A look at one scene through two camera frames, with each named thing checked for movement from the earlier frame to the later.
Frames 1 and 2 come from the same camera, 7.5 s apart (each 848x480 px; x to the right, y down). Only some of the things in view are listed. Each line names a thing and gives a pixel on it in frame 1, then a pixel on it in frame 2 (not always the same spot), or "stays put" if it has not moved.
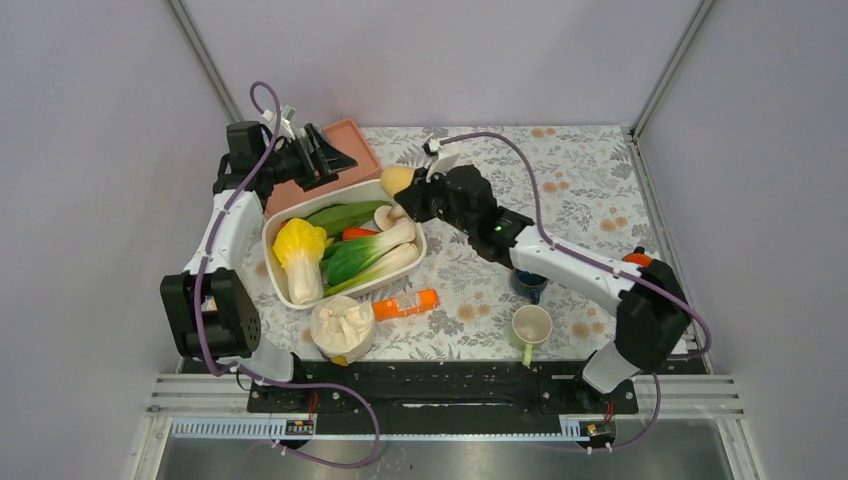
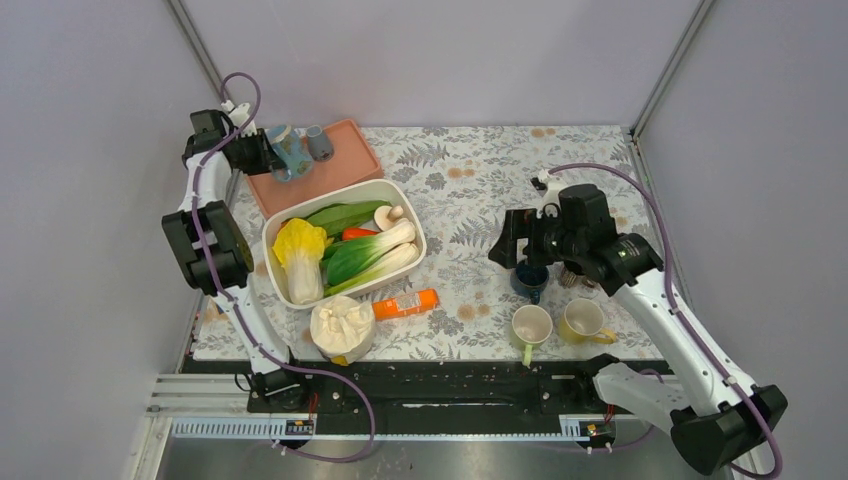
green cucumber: (337, 217) stays put
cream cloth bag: (342, 326) stays put
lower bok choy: (393, 259) stays put
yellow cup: (396, 178) -> (581, 323)
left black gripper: (317, 166) -> (265, 160)
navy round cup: (527, 283) stays put
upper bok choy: (350, 258) stays put
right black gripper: (414, 198) -> (521, 223)
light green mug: (531, 326) stays put
